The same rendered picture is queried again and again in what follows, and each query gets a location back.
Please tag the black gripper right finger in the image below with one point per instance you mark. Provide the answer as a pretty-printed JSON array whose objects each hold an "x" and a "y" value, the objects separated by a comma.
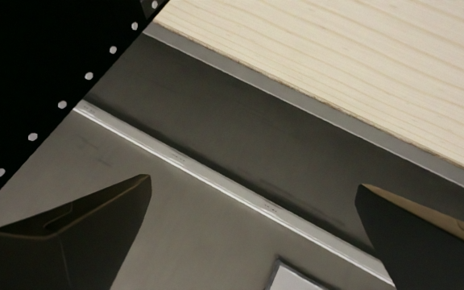
[{"x": 420, "y": 248}]

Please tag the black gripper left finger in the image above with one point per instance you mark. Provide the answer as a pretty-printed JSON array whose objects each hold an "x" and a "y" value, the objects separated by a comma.
[{"x": 80, "y": 245}]

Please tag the black server rack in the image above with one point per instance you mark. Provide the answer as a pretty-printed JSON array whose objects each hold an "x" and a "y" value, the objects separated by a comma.
[{"x": 52, "y": 53}]

